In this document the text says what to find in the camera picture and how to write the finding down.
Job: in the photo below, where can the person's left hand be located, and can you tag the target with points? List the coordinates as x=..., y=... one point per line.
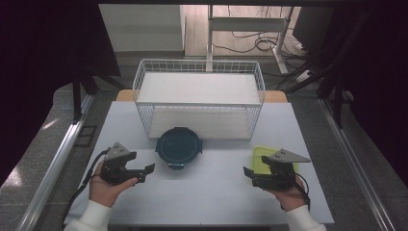
x=106, y=191

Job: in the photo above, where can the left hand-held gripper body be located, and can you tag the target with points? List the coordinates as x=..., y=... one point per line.
x=115, y=166

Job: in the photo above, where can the white metal desk frame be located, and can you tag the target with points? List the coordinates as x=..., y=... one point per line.
x=247, y=24

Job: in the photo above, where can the silver metal rail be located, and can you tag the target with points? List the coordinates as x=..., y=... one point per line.
x=54, y=170
x=356, y=166

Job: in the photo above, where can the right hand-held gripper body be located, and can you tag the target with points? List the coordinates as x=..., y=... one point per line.
x=279, y=170

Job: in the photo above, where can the white cabinet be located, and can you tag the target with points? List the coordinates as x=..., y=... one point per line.
x=141, y=27

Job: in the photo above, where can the black curtain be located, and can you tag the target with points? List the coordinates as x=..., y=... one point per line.
x=38, y=64
x=385, y=80

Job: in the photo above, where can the round dark blue container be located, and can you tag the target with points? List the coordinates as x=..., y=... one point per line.
x=178, y=147

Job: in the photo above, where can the black stand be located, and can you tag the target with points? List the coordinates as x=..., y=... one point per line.
x=338, y=89
x=77, y=96

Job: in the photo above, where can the person's right hand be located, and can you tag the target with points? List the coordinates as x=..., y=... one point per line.
x=290, y=197

